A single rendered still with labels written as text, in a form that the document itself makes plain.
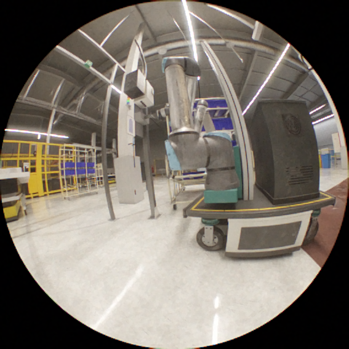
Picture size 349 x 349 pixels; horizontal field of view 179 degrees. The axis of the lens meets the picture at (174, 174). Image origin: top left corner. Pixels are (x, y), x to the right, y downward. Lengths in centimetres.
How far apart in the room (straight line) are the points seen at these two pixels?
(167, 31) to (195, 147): 1002
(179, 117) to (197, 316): 84
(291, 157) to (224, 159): 35
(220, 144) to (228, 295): 68
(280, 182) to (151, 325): 80
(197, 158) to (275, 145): 39
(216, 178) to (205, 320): 62
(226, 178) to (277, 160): 28
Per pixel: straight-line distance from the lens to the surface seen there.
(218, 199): 52
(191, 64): 81
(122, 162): 215
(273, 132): 61
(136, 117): 123
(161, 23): 1009
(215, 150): 50
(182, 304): 57
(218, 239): 70
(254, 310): 59
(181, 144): 47
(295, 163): 64
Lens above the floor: 53
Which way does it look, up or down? 2 degrees down
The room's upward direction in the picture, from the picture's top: 6 degrees counter-clockwise
